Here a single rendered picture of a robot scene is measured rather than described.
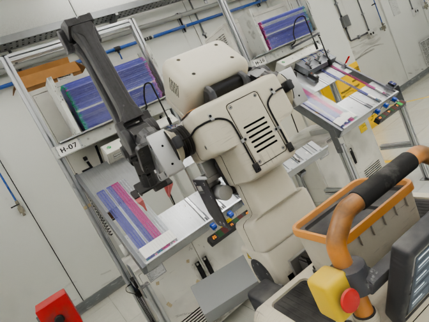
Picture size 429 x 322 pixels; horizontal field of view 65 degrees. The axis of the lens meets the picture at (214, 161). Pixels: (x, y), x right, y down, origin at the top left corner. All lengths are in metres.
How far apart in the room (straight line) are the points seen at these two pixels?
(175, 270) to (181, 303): 0.19
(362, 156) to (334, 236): 2.37
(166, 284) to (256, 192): 1.17
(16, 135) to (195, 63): 2.70
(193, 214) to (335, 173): 1.32
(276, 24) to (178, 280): 1.93
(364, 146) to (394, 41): 4.08
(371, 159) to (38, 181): 2.88
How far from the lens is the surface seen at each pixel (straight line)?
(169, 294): 1.99
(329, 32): 4.76
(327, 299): 0.57
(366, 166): 2.95
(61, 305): 1.67
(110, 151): 1.97
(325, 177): 2.60
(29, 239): 3.46
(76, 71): 2.39
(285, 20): 2.84
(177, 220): 1.69
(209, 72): 0.89
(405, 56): 7.00
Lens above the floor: 1.24
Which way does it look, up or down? 9 degrees down
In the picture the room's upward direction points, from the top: 26 degrees counter-clockwise
